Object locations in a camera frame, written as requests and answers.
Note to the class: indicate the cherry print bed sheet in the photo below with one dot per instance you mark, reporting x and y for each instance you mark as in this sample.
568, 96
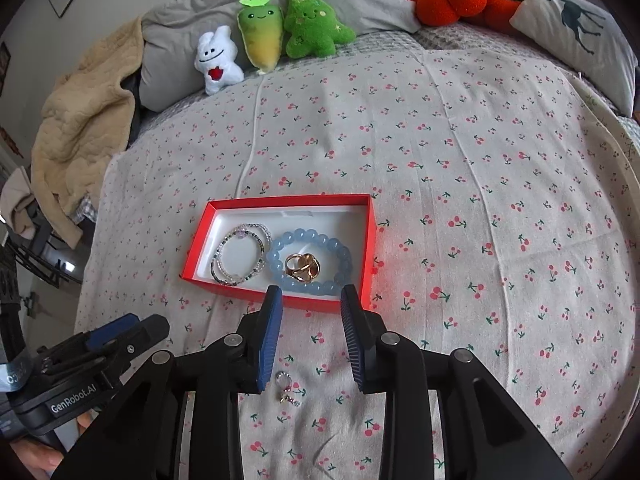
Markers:
505, 195

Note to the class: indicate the red open gift box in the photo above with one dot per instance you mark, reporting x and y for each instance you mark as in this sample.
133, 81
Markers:
311, 246

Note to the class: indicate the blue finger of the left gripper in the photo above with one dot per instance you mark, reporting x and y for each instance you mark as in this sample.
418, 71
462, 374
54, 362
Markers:
135, 342
102, 335

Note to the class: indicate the green carrot plush toy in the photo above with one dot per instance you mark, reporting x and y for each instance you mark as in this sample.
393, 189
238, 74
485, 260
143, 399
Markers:
261, 25

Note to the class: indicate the white ghost plush toy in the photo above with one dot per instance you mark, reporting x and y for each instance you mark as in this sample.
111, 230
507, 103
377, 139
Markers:
215, 60

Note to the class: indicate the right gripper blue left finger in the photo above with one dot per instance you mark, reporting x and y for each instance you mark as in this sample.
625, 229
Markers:
138, 435

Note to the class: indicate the orange pumpkin plush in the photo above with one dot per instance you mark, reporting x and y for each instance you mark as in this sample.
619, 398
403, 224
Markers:
493, 14

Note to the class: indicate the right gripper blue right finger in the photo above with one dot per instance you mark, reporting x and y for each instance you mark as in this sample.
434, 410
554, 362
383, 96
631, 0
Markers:
485, 434

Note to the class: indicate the green tree plush toy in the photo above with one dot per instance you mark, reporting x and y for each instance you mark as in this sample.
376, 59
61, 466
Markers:
314, 29

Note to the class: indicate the white deer print pillow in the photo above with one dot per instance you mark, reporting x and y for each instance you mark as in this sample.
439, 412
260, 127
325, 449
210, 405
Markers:
586, 38

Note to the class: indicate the operator hand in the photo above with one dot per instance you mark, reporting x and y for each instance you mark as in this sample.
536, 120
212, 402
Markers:
40, 459

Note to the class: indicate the beige quilted blanket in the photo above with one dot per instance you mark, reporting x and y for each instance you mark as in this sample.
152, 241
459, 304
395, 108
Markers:
86, 121

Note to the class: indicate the silver hoop charm earring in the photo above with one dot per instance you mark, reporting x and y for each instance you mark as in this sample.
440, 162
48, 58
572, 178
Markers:
284, 382

